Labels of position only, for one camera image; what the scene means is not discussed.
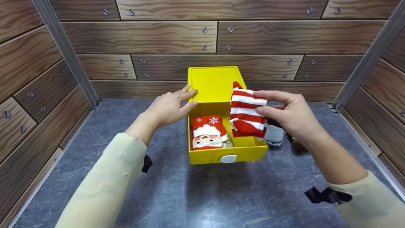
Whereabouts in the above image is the person's right hand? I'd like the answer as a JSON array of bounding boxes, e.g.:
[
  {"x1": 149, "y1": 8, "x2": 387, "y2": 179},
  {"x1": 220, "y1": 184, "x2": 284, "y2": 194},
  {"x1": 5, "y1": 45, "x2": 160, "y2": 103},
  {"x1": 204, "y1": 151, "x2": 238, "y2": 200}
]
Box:
[{"x1": 253, "y1": 90, "x2": 324, "y2": 143}]

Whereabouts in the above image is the person's left hand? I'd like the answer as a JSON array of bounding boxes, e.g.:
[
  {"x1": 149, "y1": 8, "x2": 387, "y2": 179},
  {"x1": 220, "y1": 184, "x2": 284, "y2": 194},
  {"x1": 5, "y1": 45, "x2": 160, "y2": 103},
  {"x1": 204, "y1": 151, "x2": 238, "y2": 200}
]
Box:
[{"x1": 143, "y1": 84, "x2": 199, "y2": 127}]

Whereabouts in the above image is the red white striped sock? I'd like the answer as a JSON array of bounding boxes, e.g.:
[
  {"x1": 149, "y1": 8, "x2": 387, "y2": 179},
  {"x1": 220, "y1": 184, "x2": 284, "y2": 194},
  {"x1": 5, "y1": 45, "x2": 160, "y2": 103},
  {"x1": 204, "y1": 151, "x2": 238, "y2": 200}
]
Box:
[{"x1": 229, "y1": 81, "x2": 268, "y2": 140}]

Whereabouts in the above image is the yellow drawer box case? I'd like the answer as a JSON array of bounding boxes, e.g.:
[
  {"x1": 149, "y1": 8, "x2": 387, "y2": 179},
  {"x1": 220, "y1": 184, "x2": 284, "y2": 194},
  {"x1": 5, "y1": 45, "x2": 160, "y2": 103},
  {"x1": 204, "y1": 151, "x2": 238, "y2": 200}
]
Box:
[{"x1": 187, "y1": 66, "x2": 247, "y2": 105}]

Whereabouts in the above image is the person's right forearm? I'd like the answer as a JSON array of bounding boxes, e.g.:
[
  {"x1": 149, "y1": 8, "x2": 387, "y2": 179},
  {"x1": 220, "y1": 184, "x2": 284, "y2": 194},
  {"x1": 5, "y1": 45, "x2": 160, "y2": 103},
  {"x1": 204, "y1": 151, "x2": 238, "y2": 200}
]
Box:
[{"x1": 294, "y1": 129, "x2": 405, "y2": 228}]

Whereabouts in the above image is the person's left forearm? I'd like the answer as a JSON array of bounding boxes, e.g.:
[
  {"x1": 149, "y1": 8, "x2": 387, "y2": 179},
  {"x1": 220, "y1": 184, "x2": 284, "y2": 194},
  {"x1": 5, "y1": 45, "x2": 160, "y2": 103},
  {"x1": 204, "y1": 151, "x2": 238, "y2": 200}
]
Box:
[{"x1": 55, "y1": 110, "x2": 159, "y2": 228}]

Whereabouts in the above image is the grey sock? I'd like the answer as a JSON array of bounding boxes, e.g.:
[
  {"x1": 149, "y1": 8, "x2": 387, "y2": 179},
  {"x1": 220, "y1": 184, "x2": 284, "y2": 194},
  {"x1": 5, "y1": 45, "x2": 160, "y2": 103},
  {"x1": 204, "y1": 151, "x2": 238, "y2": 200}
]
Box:
[{"x1": 264, "y1": 125, "x2": 284, "y2": 147}]

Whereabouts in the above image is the red santa print sock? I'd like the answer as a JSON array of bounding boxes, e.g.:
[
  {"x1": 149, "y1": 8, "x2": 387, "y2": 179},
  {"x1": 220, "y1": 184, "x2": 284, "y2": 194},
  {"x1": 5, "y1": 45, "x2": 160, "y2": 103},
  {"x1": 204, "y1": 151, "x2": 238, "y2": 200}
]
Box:
[{"x1": 191, "y1": 115, "x2": 233, "y2": 150}]

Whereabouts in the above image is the dark sock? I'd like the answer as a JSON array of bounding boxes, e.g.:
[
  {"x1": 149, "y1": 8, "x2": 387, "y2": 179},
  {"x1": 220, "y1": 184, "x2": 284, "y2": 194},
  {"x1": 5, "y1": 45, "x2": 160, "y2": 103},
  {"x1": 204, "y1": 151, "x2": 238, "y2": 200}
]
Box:
[{"x1": 267, "y1": 117, "x2": 308, "y2": 154}]

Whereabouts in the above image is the black wrist band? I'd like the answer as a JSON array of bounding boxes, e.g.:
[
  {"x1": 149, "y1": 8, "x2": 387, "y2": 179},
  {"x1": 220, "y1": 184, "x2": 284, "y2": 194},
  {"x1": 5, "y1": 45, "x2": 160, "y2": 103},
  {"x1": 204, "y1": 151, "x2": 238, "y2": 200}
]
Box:
[
  {"x1": 141, "y1": 155, "x2": 153, "y2": 174},
  {"x1": 304, "y1": 186, "x2": 353, "y2": 206}
]

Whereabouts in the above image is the yellow drawer with white handle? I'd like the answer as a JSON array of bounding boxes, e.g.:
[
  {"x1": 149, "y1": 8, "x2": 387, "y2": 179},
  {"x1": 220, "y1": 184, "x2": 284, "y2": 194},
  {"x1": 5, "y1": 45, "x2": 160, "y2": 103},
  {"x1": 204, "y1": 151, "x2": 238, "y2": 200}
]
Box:
[{"x1": 188, "y1": 101, "x2": 269, "y2": 165}]

